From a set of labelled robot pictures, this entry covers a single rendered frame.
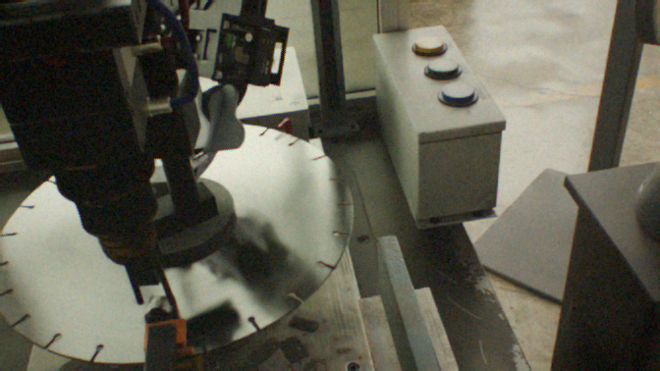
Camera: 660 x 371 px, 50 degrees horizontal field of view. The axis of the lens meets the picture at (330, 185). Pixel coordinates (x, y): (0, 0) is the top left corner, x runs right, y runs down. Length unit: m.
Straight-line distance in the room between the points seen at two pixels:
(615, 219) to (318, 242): 0.48
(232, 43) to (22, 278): 0.27
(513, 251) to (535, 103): 0.82
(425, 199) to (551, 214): 1.24
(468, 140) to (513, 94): 1.85
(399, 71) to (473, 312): 0.34
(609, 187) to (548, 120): 1.56
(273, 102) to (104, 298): 0.40
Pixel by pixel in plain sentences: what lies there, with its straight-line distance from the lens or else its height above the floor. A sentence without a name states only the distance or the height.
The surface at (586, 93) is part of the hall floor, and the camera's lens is 2.75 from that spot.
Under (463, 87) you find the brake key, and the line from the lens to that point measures 0.91.
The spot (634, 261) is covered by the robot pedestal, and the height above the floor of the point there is 0.75.
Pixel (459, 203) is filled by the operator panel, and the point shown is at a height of 0.78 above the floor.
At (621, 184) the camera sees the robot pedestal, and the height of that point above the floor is 0.75.
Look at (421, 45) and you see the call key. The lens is 1.01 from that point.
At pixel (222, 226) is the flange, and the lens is 0.63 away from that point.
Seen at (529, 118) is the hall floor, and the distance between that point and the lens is 2.57.
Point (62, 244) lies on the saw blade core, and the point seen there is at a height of 0.95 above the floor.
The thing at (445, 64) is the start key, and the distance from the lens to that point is 0.96.
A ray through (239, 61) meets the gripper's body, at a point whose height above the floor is 1.08.
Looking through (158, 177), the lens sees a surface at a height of 1.00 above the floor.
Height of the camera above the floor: 1.36
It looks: 37 degrees down
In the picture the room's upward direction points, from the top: 6 degrees counter-clockwise
